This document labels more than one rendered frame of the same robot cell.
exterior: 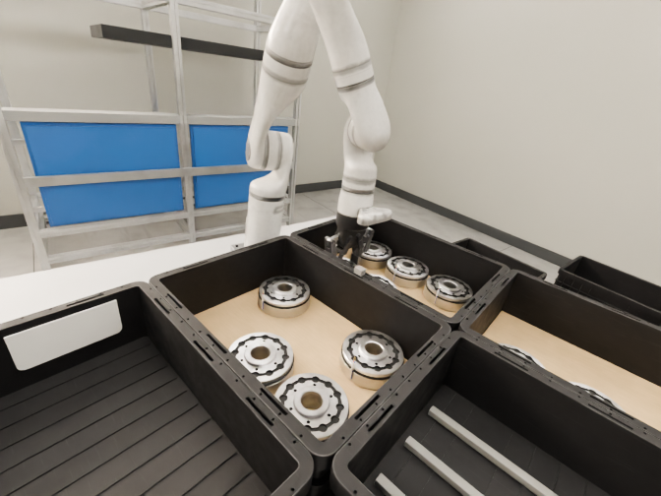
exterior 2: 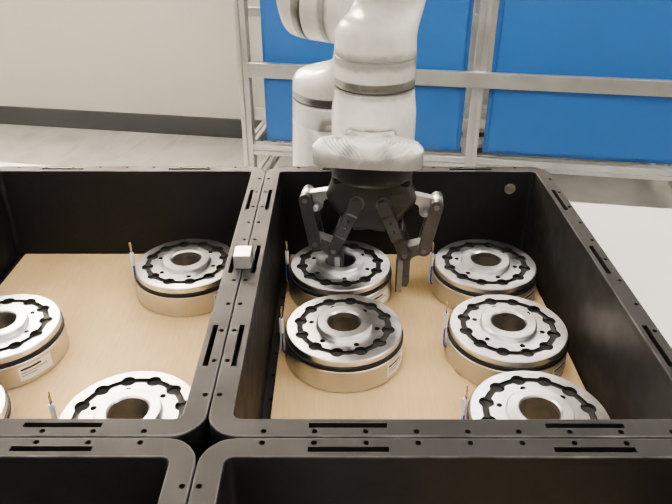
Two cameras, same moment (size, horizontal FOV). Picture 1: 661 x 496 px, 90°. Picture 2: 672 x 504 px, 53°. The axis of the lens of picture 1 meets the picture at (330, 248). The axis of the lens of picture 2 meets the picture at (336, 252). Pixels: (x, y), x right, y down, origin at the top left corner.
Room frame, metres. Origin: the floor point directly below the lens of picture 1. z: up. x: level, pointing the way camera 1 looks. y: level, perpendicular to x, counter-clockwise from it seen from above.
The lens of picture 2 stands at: (0.30, -0.47, 1.21)
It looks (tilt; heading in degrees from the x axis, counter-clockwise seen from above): 30 degrees down; 51
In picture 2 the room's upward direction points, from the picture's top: straight up
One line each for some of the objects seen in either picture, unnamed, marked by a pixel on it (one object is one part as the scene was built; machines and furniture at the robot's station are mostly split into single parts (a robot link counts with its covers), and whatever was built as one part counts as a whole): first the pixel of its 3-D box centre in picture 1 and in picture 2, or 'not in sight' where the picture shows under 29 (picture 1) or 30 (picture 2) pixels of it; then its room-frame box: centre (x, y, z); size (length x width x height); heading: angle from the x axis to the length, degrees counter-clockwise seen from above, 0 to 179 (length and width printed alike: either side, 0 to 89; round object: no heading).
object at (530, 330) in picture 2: (408, 265); (508, 323); (0.72, -0.19, 0.86); 0.05 x 0.05 x 0.01
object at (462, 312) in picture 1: (396, 254); (426, 271); (0.66, -0.15, 0.92); 0.40 x 0.30 x 0.02; 51
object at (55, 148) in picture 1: (115, 173); (362, 69); (1.86, 1.31, 0.60); 0.72 x 0.03 x 0.56; 131
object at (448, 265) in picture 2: (372, 249); (484, 265); (0.79, -0.11, 0.86); 0.10 x 0.10 x 0.01
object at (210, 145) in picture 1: (243, 165); (601, 80); (2.39, 0.71, 0.60); 0.72 x 0.03 x 0.56; 131
